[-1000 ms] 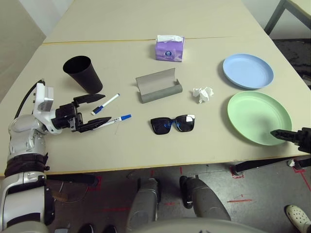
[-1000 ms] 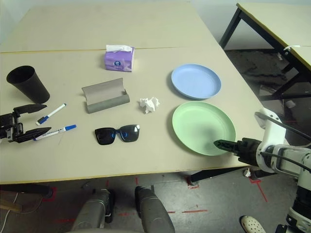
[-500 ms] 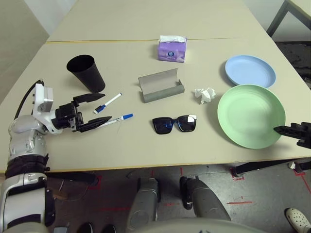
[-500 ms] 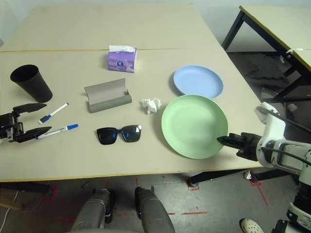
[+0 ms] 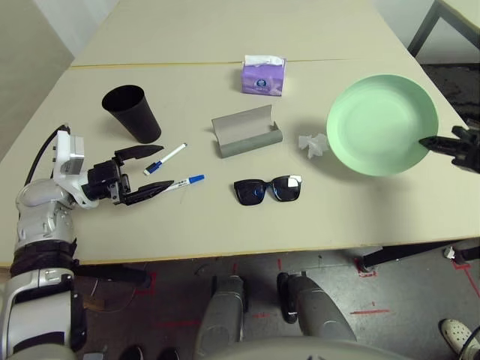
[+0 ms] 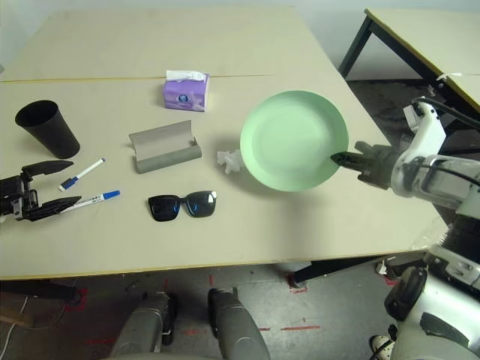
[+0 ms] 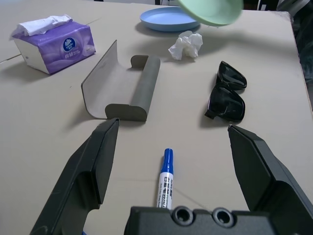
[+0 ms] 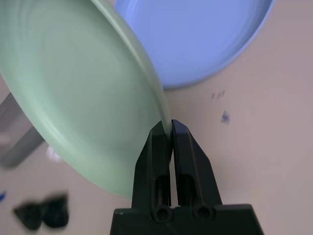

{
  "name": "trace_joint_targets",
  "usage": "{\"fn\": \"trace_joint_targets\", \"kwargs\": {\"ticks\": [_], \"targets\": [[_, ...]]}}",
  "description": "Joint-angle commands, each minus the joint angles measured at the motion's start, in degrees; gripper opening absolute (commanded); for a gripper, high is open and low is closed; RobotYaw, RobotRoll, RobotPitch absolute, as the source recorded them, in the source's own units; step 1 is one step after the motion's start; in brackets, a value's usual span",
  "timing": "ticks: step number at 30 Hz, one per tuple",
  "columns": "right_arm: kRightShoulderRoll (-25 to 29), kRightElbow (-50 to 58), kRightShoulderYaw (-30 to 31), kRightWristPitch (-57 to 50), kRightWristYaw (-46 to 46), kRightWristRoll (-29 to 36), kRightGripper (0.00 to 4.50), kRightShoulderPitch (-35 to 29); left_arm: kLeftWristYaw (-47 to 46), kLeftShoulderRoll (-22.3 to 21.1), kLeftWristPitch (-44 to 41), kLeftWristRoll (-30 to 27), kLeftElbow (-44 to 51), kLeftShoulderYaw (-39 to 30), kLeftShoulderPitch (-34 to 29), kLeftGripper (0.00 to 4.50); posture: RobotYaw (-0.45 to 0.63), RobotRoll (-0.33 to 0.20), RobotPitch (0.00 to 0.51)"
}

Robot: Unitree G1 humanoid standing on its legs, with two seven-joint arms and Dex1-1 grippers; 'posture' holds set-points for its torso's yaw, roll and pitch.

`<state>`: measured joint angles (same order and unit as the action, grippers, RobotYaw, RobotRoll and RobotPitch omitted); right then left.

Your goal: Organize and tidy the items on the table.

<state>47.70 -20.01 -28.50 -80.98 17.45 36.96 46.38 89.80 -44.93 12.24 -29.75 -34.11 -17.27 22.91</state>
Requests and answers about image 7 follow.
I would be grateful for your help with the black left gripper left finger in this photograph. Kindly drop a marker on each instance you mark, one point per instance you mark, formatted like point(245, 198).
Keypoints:
point(80, 171)

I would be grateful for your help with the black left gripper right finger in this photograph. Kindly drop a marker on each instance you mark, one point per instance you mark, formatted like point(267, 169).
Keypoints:
point(256, 171)

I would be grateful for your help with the black sunglasses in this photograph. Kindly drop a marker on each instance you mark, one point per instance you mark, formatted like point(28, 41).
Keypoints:
point(227, 102)

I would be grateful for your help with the thick white marker blue cap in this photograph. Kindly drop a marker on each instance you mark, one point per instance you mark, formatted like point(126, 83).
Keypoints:
point(166, 181)

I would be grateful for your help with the grey glasses case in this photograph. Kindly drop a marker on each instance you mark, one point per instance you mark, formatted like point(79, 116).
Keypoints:
point(110, 85)

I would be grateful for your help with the white tissue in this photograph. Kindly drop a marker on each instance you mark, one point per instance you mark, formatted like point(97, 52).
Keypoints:
point(188, 46)

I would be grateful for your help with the green plate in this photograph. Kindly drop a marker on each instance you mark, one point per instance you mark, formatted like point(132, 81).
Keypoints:
point(215, 12)

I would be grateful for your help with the purple tissue pack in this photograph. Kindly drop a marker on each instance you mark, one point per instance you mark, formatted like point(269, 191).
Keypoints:
point(63, 49)

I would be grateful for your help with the blue plate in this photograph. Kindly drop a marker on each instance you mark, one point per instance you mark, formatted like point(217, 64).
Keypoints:
point(166, 19)

